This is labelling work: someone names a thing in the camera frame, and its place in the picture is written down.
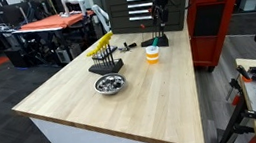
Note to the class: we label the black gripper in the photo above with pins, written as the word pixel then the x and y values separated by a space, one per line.
pixel 160 3

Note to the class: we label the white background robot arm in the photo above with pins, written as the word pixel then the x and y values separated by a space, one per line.
pixel 73 2

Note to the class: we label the white and orange mug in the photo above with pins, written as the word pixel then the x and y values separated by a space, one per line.
pixel 153 58

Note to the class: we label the black stand of red keys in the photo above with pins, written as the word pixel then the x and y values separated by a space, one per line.
pixel 162 41

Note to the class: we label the black car key fob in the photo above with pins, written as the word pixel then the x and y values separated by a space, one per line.
pixel 131 45

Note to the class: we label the black drawer tool chest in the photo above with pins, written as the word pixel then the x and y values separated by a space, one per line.
pixel 121 22

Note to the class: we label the silver key bunch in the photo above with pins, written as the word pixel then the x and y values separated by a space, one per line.
pixel 126 49

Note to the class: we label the blue round key tag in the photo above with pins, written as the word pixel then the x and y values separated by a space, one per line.
pixel 120 49

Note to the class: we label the black stand of yellow keys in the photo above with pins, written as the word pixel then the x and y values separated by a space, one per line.
pixel 107 67

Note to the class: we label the round metal bowl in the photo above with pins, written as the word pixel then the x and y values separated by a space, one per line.
pixel 110 84

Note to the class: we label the black clamp with orange pad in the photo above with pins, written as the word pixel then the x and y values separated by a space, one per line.
pixel 243 72

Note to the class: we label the table with orange cloth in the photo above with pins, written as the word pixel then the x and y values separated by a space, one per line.
pixel 50 22

